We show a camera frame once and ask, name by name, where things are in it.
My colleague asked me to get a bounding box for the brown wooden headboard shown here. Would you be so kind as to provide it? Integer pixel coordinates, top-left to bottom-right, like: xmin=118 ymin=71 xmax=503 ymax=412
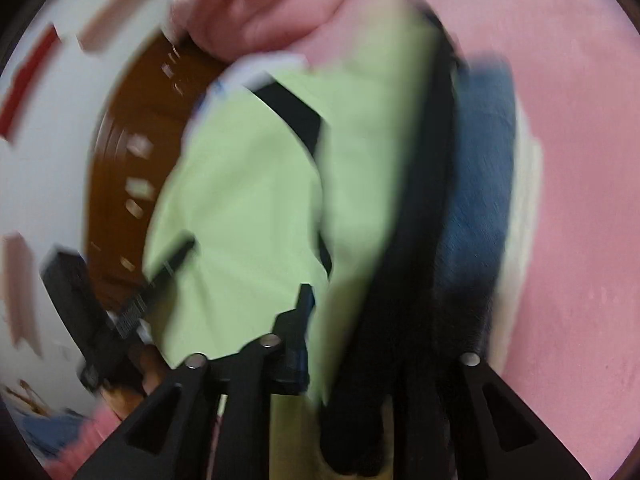
xmin=86 ymin=34 xmax=227 ymax=311

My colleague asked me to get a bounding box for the folded pink quilt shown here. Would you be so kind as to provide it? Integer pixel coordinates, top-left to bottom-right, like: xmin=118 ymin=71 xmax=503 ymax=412
xmin=162 ymin=0 xmax=346 ymax=63

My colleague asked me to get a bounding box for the pink bed sheet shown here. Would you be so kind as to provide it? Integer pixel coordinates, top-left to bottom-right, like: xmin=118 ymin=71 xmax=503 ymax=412
xmin=51 ymin=0 xmax=639 ymax=479

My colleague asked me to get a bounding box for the person's left hand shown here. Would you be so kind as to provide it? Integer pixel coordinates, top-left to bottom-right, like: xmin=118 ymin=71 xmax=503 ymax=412
xmin=100 ymin=344 xmax=171 ymax=420

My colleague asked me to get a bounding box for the green and black hooded jacket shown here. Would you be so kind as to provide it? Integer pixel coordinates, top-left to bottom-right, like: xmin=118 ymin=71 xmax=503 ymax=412
xmin=145 ymin=0 xmax=456 ymax=477

